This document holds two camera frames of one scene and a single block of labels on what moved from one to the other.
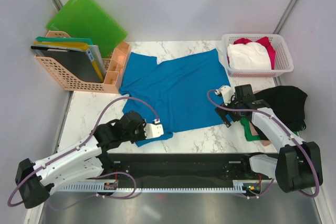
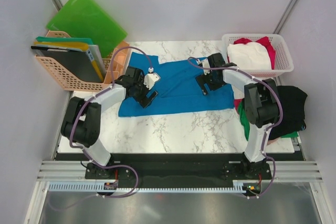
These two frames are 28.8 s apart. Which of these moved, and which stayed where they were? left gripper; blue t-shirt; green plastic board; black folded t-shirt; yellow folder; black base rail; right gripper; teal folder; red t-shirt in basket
Moved: blue t-shirt; right gripper; left gripper
Stayed: yellow folder; black base rail; black folded t-shirt; teal folder; green plastic board; red t-shirt in basket
